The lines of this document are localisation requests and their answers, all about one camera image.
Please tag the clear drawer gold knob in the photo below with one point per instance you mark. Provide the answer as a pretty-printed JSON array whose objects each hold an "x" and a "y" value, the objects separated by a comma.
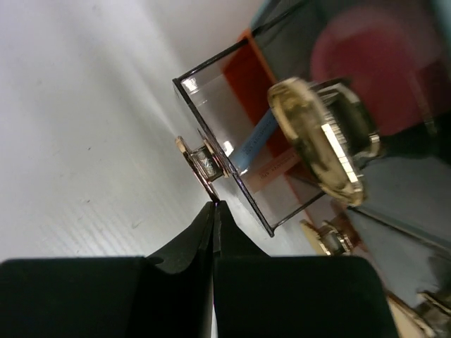
[
  {"x": 326, "y": 122},
  {"x": 226, "y": 97},
  {"x": 415, "y": 274}
]

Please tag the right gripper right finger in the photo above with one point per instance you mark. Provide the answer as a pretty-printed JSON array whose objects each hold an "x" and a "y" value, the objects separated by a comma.
[{"x": 257, "y": 295}]

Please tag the light orange marker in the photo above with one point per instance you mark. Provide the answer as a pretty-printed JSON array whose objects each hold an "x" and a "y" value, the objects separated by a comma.
[{"x": 272, "y": 170}]

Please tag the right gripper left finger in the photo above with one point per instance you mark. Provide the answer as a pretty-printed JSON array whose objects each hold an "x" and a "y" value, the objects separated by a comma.
[{"x": 165, "y": 294}]

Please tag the teal mini drawer chest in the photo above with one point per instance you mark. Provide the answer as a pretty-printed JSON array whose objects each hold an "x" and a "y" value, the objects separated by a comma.
[{"x": 411, "y": 195}]

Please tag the pink cap bottle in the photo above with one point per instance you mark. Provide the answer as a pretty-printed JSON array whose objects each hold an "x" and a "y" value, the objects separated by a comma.
[{"x": 374, "y": 55}]

